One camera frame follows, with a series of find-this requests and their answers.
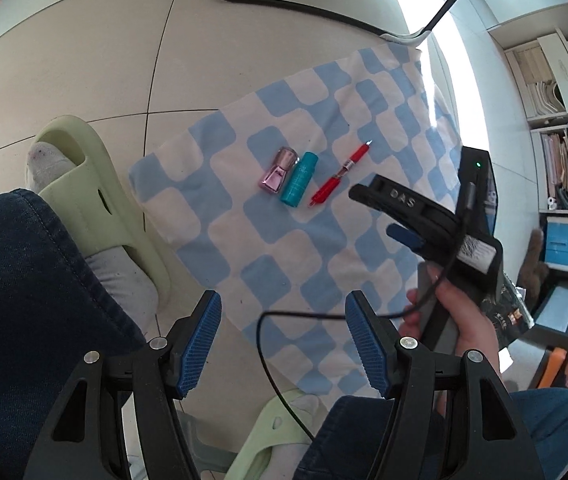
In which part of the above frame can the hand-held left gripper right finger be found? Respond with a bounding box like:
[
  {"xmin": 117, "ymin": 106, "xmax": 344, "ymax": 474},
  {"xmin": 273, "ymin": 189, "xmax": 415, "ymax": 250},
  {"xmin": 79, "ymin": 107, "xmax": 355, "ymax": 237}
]
[{"xmin": 345, "ymin": 289, "xmax": 547, "ymax": 480}]

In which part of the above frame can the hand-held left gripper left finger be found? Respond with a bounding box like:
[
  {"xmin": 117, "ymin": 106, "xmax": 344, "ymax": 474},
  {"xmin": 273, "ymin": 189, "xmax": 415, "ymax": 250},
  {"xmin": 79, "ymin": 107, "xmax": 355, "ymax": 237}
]
[{"xmin": 23, "ymin": 289, "xmax": 223, "ymax": 480}]

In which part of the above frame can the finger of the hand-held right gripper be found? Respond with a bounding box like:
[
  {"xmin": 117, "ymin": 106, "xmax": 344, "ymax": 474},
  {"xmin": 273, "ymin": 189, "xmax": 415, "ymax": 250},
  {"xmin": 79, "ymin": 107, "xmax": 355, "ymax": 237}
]
[
  {"xmin": 349, "ymin": 174, "xmax": 460, "ymax": 262},
  {"xmin": 386, "ymin": 224, "xmax": 437, "ymax": 262}
]

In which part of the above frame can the black printed packet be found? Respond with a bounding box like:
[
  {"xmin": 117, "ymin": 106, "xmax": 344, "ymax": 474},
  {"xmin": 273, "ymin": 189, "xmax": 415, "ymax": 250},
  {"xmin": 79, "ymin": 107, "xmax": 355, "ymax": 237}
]
[{"xmin": 481, "ymin": 275, "xmax": 534, "ymax": 346}]

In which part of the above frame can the person's right hand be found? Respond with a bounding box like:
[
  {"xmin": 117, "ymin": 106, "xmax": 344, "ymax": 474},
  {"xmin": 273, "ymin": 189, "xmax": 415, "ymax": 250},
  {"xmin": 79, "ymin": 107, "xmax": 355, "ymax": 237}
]
[{"xmin": 398, "ymin": 272, "xmax": 510, "ymax": 363}]

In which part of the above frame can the brown furry toy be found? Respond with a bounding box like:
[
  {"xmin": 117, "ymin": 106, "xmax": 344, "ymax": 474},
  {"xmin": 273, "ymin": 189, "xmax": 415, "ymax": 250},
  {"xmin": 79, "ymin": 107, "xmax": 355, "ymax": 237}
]
[{"xmin": 520, "ymin": 229, "xmax": 550, "ymax": 287}]

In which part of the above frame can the red pen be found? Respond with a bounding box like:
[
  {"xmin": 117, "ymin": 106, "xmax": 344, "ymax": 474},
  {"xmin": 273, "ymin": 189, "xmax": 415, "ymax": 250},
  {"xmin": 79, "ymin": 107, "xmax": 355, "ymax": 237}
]
[{"xmin": 309, "ymin": 141, "xmax": 373, "ymax": 208}]

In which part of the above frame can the grey sock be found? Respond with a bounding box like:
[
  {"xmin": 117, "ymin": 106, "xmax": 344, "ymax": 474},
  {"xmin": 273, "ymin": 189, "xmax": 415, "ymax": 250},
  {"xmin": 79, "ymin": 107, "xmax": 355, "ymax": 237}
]
[
  {"xmin": 26, "ymin": 141, "xmax": 159, "ymax": 327},
  {"xmin": 264, "ymin": 393, "xmax": 325, "ymax": 461}
]

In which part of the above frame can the teal tube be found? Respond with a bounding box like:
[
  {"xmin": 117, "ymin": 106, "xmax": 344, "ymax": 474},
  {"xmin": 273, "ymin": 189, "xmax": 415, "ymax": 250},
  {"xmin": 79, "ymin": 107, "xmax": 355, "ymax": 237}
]
[{"xmin": 280, "ymin": 151, "xmax": 319, "ymax": 207}]

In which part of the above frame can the pale green slipper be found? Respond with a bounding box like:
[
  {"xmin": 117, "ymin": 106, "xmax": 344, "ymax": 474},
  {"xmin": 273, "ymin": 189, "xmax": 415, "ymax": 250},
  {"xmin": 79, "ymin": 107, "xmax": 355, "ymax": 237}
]
[
  {"xmin": 26, "ymin": 115, "xmax": 171, "ymax": 307},
  {"xmin": 223, "ymin": 387, "xmax": 335, "ymax": 480}
]

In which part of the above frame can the dark small table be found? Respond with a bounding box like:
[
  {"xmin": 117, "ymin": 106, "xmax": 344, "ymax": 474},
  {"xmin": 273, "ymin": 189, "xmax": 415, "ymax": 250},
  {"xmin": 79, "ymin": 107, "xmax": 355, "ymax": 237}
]
[{"xmin": 528, "ymin": 284, "xmax": 568, "ymax": 357}]

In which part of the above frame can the pink nail polish bottle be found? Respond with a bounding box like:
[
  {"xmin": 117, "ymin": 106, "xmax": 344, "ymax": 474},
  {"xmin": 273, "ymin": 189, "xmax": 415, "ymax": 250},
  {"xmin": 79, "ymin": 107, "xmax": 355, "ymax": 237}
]
[{"xmin": 258, "ymin": 147, "xmax": 299, "ymax": 193}]

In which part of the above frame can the blue white checkered cloth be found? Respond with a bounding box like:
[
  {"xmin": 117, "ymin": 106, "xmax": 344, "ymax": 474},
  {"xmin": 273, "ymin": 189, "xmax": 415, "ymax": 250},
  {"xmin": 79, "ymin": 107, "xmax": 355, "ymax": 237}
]
[{"xmin": 129, "ymin": 45, "xmax": 469, "ymax": 401}]

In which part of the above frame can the person's left leg in jeans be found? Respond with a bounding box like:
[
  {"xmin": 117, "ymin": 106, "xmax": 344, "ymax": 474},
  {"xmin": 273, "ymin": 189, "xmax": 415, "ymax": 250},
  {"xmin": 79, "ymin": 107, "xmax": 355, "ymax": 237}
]
[{"xmin": 0, "ymin": 188, "xmax": 147, "ymax": 480}]

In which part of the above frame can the person's leg in jeans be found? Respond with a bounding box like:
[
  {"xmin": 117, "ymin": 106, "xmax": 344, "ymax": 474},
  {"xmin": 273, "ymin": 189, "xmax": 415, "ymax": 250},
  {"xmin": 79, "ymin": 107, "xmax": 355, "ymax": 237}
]
[
  {"xmin": 294, "ymin": 387, "xmax": 568, "ymax": 480},
  {"xmin": 0, "ymin": 188, "xmax": 147, "ymax": 480}
]

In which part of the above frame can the person's right leg in jeans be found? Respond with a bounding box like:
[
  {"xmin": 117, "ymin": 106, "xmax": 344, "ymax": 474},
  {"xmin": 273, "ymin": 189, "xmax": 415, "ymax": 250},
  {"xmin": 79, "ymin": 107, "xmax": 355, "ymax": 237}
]
[{"xmin": 294, "ymin": 387, "xmax": 568, "ymax": 480}]

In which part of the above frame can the black cable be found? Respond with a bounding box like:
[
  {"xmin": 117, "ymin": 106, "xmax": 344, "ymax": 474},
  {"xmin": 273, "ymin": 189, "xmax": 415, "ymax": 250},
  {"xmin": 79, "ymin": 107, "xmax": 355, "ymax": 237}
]
[{"xmin": 256, "ymin": 172, "xmax": 479, "ymax": 443}]

